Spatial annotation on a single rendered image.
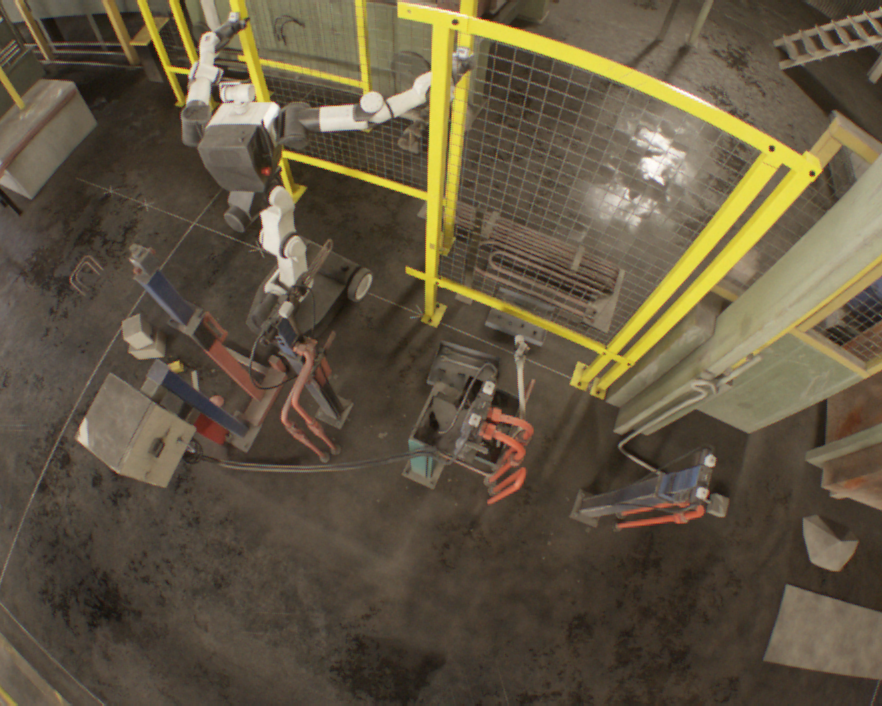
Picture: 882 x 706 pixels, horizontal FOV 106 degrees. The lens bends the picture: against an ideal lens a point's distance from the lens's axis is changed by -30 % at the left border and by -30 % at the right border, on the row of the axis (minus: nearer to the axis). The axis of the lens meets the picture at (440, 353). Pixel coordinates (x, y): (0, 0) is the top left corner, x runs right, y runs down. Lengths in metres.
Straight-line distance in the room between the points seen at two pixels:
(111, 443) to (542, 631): 2.16
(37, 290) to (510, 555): 3.82
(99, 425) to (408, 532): 1.54
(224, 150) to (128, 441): 1.09
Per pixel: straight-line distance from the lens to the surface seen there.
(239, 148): 1.71
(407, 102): 1.75
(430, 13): 1.41
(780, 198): 1.51
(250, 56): 2.61
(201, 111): 1.95
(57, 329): 3.79
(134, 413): 1.89
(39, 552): 3.48
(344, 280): 2.70
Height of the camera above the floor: 2.47
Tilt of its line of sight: 68 degrees down
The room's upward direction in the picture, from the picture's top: 6 degrees clockwise
